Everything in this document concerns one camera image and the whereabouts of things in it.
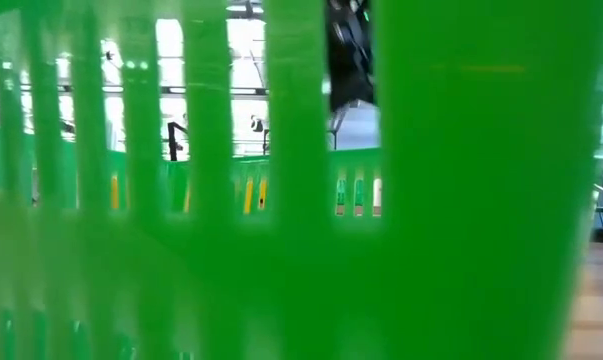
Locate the green plastic basket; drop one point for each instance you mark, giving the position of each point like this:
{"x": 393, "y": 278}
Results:
{"x": 481, "y": 200}

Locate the yellow plastic basket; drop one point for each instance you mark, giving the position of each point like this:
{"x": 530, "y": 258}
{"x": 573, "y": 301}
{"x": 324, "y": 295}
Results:
{"x": 248, "y": 197}

